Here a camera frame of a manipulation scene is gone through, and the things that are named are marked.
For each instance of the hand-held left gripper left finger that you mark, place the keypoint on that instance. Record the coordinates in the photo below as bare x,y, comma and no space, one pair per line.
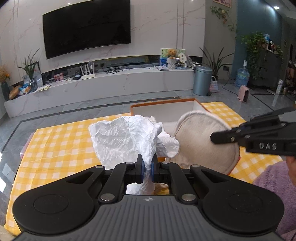
141,171

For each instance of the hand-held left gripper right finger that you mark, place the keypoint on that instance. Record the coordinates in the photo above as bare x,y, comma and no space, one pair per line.
154,171

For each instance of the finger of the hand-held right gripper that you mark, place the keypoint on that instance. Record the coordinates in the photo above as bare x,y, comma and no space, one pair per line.
270,118
226,137

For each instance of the beige round cushion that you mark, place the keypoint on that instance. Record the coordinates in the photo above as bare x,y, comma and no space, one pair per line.
203,143

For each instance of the white paper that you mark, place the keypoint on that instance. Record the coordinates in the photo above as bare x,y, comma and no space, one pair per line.
124,139

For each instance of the orange cardboard box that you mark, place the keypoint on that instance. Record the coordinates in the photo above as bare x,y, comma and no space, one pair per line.
166,109

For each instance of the person's right forearm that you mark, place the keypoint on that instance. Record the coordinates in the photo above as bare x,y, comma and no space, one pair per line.
275,185

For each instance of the pink space heater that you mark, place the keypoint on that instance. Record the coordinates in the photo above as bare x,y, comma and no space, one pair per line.
244,93

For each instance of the blue water jug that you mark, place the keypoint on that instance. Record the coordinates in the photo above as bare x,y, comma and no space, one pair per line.
242,77

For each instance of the grey cabinet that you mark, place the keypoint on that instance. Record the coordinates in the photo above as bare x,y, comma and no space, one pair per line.
268,67

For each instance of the woven pastel basket bag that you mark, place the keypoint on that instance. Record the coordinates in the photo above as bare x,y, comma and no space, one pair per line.
214,85

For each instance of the grey pedal trash can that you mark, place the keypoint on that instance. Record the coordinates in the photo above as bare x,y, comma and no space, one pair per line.
202,81

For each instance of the long-leaf potted plant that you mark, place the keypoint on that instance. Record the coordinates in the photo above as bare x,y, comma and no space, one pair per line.
215,62

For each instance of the bushy green potted plant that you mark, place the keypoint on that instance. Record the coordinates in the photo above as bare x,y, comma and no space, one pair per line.
254,44

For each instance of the yellow checked tablecloth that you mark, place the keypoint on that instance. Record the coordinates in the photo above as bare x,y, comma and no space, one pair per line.
57,148

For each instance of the white round hand fan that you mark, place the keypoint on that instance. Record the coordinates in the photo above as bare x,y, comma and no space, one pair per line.
182,58

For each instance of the grey plush toy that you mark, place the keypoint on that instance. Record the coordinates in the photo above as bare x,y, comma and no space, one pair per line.
171,63

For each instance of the flat white box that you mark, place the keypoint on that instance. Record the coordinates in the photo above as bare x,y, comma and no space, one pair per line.
162,68

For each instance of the white marble television console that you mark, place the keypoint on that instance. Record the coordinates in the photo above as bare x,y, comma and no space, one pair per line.
92,90

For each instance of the brown teddy bear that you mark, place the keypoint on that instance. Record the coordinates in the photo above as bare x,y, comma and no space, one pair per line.
172,53

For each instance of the green picture board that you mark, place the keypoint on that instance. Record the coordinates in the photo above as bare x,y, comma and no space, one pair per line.
163,54

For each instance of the white router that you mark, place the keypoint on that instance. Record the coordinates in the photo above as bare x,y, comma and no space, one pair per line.
87,76

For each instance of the hanging vine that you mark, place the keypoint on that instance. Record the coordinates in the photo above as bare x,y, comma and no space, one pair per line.
223,16

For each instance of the small black box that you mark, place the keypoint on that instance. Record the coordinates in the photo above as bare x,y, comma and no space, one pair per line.
76,77

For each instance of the stack of papers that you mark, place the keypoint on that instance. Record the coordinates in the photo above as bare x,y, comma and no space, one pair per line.
42,88

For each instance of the clear plastic bag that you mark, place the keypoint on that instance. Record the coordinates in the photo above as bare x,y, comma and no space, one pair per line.
37,78

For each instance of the blue snack packets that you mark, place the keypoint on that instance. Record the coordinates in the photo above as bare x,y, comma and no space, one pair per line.
25,89

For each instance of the brown bread loaf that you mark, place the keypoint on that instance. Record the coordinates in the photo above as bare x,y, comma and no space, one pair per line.
15,92

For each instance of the slender green potted plant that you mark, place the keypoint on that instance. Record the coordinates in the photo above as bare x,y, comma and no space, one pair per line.
29,64

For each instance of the black television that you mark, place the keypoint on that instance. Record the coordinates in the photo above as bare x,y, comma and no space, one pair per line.
85,25

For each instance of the dark vase with orange flowers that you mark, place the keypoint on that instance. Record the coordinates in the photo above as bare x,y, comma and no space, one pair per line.
4,88

